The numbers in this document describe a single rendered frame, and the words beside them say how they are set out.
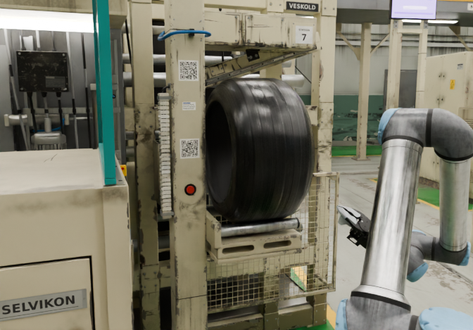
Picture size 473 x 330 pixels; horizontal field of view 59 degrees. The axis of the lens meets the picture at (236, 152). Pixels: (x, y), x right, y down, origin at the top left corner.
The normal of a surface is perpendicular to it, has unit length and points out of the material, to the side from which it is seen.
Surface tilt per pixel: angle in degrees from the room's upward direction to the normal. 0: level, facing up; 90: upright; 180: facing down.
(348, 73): 90
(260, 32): 90
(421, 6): 90
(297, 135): 74
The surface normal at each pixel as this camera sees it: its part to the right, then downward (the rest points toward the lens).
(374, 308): -0.42, -0.45
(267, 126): 0.30, -0.28
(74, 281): 0.33, 0.13
